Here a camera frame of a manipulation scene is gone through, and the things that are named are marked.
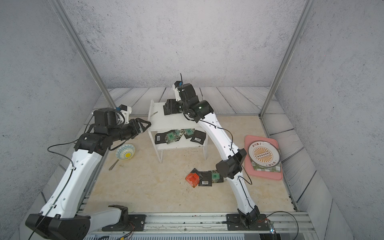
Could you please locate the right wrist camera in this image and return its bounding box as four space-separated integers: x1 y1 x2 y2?
173 81 183 102

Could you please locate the black barcode tea bag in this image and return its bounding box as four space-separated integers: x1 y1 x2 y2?
191 130 207 145
154 132 169 145

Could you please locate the small green tea bag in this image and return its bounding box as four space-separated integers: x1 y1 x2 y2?
181 129 195 139
211 170 224 184

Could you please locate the round patterned plate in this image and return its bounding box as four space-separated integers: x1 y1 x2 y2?
248 141 281 168

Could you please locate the green crumpled tea bag lower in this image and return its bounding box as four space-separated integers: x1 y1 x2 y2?
165 130 183 145

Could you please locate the left metal frame post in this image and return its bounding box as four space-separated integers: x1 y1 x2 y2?
49 0 117 108

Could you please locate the pink tray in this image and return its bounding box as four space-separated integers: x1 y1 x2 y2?
245 135 283 181

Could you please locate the black barcode tea bag lower right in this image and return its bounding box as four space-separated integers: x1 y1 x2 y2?
191 130 207 145

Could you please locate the checkered cloth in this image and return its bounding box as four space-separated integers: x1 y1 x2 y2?
252 162 282 173

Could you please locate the yellow patterned bowl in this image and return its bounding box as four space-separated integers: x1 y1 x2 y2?
116 144 136 161

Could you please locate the metal base rail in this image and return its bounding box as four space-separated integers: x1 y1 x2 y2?
85 211 324 240

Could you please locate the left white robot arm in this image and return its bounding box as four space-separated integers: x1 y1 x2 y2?
25 105 152 240

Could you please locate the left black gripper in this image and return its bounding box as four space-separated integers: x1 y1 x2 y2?
108 117 152 143

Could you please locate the white two-tier shelf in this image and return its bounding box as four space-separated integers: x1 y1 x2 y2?
148 100 209 163

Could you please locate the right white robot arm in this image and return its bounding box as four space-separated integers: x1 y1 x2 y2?
164 97 261 229

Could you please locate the metal spoon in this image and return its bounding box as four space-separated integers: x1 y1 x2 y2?
109 159 120 171

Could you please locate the right metal frame post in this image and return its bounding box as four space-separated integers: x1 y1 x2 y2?
259 0 316 120

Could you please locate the black barcode tea bag lower left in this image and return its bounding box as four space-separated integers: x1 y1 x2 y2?
154 132 169 145

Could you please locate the metal frame post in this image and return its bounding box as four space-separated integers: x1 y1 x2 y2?
49 0 117 108
259 0 316 120

